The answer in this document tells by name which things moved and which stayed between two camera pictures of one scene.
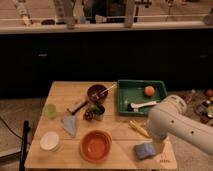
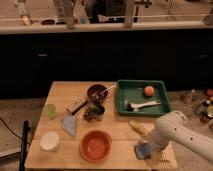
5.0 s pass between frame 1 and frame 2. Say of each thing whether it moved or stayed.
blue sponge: stayed
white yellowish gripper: moved
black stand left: stayed
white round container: stayed
